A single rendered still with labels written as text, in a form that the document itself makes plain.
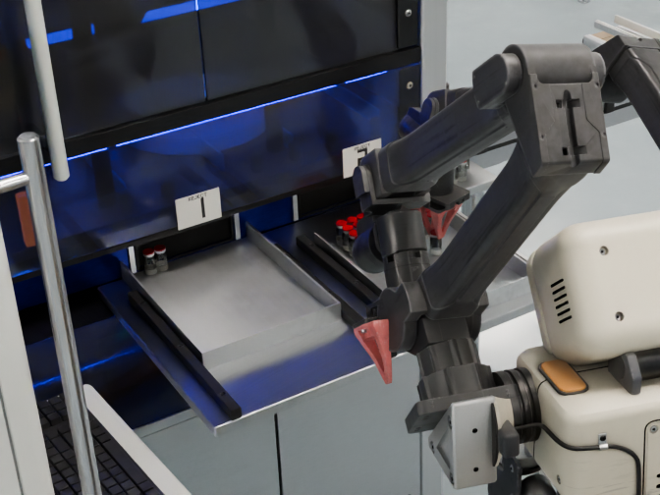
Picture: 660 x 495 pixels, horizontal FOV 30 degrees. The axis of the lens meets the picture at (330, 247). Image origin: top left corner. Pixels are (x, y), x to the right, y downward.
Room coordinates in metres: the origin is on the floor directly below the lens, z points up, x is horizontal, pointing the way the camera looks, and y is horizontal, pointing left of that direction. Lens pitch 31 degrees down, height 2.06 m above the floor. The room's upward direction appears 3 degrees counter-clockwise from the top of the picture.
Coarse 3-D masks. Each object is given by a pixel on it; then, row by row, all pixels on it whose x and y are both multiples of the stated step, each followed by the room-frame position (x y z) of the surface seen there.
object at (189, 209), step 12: (204, 192) 1.91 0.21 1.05; (216, 192) 1.92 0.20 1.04; (180, 204) 1.88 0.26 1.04; (192, 204) 1.89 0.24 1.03; (204, 204) 1.90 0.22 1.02; (216, 204) 1.92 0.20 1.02; (180, 216) 1.88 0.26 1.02; (192, 216) 1.89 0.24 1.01; (216, 216) 1.91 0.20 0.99; (180, 228) 1.88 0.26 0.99
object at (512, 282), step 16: (320, 240) 1.96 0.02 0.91; (448, 240) 1.99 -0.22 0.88; (336, 256) 1.91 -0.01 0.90; (352, 256) 1.94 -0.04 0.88; (432, 256) 1.93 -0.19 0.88; (352, 272) 1.86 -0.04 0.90; (512, 272) 1.86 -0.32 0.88; (368, 288) 1.81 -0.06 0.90; (384, 288) 1.83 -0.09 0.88; (496, 288) 1.76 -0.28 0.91; (512, 288) 1.78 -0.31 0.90; (528, 288) 1.80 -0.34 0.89; (496, 304) 1.76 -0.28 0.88
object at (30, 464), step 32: (0, 256) 1.20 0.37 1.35; (0, 288) 1.19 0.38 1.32; (0, 320) 1.18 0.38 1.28; (0, 352) 1.18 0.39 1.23; (0, 384) 1.18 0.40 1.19; (0, 416) 1.17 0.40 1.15; (32, 416) 1.19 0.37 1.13; (0, 448) 1.17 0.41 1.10; (32, 448) 1.19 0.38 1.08; (0, 480) 1.16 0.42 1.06; (32, 480) 1.18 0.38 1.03
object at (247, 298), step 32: (192, 256) 1.97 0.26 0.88; (224, 256) 1.96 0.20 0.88; (256, 256) 1.96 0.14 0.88; (160, 288) 1.86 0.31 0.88; (192, 288) 1.86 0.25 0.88; (224, 288) 1.85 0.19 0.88; (256, 288) 1.85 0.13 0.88; (288, 288) 1.84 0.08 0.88; (320, 288) 1.79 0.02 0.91; (192, 320) 1.75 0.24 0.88; (224, 320) 1.75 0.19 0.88; (256, 320) 1.75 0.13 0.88; (288, 320) 1.69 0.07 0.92; (320, 320) 1.72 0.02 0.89; (192, 352) 1.64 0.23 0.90; (224, 352) 1.63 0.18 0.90
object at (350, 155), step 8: (360, 144) 2.07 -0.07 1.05; (368, 144) 2.07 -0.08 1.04; (376, 144) 2.08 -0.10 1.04; (344, 152) 2.05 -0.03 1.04; (352, 152) 2.06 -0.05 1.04; (360, 152) 2.07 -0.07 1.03; (368, 152) 2.07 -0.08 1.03; (344, 160) 2.05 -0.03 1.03; (352, 160) 2.06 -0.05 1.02; (360, 160) 2.07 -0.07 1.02; (344, 168) 2.05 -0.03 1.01; (352, 168) 2.06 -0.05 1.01; (344, 176) 2.05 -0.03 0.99
